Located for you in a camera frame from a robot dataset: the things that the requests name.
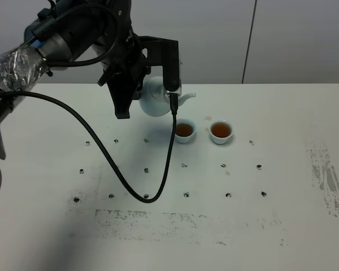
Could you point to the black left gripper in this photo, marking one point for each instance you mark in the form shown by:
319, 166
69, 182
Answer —
123, 71

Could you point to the pale blue porcelain teapot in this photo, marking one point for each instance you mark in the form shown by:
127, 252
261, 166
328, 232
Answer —
155, 99

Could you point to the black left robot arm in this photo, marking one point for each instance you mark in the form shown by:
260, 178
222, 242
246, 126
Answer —
76, 34

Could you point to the left pale blue teacup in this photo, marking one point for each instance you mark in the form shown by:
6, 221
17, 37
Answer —
185, 131

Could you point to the pale blue teacup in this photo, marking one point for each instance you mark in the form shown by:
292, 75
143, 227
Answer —
185, 131
221, 132

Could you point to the right pale blue teacup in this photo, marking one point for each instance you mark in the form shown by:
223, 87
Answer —
221, 132

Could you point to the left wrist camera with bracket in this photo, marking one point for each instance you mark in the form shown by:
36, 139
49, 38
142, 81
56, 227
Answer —
165, 53

